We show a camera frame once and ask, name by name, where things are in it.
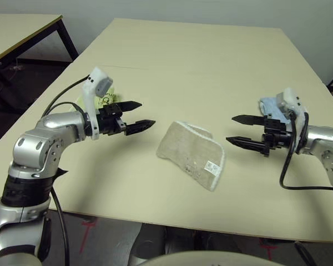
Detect beige towel white trim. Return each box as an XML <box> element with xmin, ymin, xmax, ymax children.
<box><xmin>155</xmin><ymin>120</ymin><xmax>226</xmax><ymax>192</ymax></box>

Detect black robot foot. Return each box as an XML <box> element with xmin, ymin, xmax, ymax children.
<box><xmin>194</xmin><ymin>232</ymin><xmax>239</xmax><ymax>253</ymax></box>
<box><xmin>129</xmin><ymin>223</ymin><xmax>167</xmax><ymax>266</ymax></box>

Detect side table at left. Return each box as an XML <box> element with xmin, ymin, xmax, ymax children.
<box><xmin>0</xmin><ymin>13</ymin><xmax>80</xmax><ymax>111</ymax></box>

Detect green folded towel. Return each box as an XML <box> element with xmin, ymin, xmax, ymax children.
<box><xmin>69</xmin><ymin>85</ymin><xmax>120</xmax><ymax>112</ymax></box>

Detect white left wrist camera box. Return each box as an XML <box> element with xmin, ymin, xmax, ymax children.
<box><xmin>82</xmin><ymin>66</ymin><xmax>114</xmax><ymax>140</ymax></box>

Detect blue folded towel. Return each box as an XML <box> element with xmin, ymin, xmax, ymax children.
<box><xmin>258</xmin><ymin>96</ymin><xmax>292</xmax><ymax>125</ymax></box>

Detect black robot left foot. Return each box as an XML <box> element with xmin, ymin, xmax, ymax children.
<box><xmin>129</xmin><ymin>223</ymin><xmax>167</xmax><ymax>266</ymax></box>

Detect black robot right foot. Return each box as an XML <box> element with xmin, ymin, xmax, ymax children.
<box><xmin>194</xmin><ymin>232</ymin><xmax>239</xmax><ymax>253</ymax></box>

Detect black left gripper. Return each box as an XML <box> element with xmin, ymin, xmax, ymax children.
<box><xmin>95</xmin><ymin>100</ymin><xmax>157</xmax><ymax>137</ymax></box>

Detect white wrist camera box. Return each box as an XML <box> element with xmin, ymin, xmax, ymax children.
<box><xmin>82</xmin><ymin>66</ymin><xmax>114</xmax><ymax>140</ymax></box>
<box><xmin>276</xmin><ymin>87</ymin><xmax>310</xmax><ymax>155</ymax></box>

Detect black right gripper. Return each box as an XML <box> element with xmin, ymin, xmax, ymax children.
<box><xmin>225</xmin><ymin>114</ymin><xmax>292</xmax><ymax>158</ymax></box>

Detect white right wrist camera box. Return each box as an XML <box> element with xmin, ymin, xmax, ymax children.
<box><xmin>276</xmin><ymin>87</ymin><xmax>310</xmax><ymax>155</ymax></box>

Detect grey robot torso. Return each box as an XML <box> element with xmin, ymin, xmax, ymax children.
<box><xmin>144</xmin><ymin>250</ymin><xmax>246</xmax><ymax>266</ymax></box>

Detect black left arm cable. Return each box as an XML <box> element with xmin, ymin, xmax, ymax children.
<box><xmin>41</xmin><ymin>74</ymin><xmax>89</xmax><ymax>266</ymax></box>

